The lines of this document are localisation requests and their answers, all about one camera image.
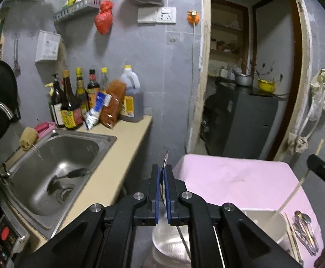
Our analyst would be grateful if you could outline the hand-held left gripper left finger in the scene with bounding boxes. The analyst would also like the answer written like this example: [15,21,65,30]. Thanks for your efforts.
[17,165,161,268]

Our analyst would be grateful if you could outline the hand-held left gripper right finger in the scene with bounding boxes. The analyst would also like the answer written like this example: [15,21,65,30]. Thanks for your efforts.
[164,165,304,268]

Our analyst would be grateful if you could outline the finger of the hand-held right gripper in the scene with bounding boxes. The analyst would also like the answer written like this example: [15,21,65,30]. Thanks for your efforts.
[306,153,325,199]

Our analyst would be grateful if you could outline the wooden chopstick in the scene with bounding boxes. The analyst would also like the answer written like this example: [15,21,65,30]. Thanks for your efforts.
[271,139,325,225]
[285,220,298,261]
[283,213,303,263]

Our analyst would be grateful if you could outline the steel spoon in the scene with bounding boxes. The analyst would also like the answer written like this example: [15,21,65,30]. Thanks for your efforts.
[301,214,319,255]
[292,218,315,257]

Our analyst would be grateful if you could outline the white utensil holder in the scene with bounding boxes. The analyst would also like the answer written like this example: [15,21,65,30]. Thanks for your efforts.
[240,209,289,252]

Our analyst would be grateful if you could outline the white plastic container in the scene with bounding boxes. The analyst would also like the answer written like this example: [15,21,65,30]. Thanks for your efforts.
[151,222,191,268]

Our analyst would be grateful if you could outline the gold metal spoon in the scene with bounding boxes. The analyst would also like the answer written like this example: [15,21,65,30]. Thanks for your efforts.
[294,211,317,253]

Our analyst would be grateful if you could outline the pink tablecloth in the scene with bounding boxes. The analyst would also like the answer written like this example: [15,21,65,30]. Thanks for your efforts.
[176,153,325,268]

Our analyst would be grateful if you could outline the grey refrigerator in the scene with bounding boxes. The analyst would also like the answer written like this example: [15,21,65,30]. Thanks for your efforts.
[201,82,280,160]

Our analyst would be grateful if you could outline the large oil jug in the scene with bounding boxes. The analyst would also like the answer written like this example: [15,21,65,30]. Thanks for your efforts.
[119,65,144,123]

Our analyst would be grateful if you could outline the stainless steel sink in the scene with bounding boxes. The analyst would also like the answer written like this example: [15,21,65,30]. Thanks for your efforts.
[0,128,118,239]

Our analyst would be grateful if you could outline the orange spice packet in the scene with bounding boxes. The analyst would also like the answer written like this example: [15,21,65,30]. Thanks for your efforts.
[99,80,127,129]

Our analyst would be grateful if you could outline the yellow bowl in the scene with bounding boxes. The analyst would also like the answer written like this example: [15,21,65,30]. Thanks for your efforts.
[257,79,276,92]

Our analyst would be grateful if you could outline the blue white packet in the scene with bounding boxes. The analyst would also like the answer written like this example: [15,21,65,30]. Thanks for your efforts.
[84,92,113,130]

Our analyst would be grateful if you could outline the dry plant twigs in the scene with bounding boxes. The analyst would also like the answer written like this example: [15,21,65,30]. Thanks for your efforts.
[240,58,284,82]

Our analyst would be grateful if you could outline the steel cooking pot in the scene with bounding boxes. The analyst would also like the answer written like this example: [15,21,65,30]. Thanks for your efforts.
[233,73,254,87]

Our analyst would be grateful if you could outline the dark soy sauce bottle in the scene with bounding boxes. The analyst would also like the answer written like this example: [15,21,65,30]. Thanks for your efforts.
[60,70,84,130]

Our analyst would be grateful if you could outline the red label sauce bottle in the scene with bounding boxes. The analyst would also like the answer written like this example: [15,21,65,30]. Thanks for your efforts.
[87,69,100,109]

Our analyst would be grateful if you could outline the clear glass bottle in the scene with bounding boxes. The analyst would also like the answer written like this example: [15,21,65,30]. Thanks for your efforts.
[99,67,109,93]

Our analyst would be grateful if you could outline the yellow cap sauce bottle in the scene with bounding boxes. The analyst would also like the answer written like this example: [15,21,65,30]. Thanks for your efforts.
[75,67,90,118]

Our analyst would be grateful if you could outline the pink scrub brush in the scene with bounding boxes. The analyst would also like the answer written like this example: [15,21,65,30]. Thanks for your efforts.
[34,121,58,139]

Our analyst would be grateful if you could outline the dark pump bottle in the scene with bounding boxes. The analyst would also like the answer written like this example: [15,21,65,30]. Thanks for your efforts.
[45,74,66,129]

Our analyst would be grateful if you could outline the loofah sponge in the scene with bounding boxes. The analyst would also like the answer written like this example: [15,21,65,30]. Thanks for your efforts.
[19,127,39,152]

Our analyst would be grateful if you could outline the appliance control panel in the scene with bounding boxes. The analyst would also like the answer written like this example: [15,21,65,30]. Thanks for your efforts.
[0,214,30,268]

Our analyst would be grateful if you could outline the wooden shelf unit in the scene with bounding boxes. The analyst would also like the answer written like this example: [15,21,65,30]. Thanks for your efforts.
[208,0,250,79]

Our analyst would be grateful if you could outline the red plastic bag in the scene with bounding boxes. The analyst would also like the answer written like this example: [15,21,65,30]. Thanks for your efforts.
[94,0,114,36]

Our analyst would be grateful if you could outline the hanging metal peeler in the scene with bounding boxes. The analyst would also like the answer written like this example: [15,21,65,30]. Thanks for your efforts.
[12,38,22,76]

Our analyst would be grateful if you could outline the wooden door frame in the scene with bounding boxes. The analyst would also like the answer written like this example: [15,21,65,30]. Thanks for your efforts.
[185,0,314,161]

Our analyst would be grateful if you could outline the white cable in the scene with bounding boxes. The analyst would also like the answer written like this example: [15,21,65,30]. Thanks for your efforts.
[191,24,197,90]

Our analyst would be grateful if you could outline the orange wall hook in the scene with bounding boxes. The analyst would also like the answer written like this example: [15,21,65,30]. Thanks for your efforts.
[187,10,200,26]

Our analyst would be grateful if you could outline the white light switch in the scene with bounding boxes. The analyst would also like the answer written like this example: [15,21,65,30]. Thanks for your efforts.
[137,8,161,24]

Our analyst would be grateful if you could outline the white wall socket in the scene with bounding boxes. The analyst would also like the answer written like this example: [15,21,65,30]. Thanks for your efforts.
[159,7,177,24]

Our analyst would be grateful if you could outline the white wall box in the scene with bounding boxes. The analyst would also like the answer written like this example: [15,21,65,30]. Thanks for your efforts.
[35,30,62,63]

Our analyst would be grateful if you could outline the grey wall shelf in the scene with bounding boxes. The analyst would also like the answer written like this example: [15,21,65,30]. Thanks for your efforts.
[53,0,101,25]

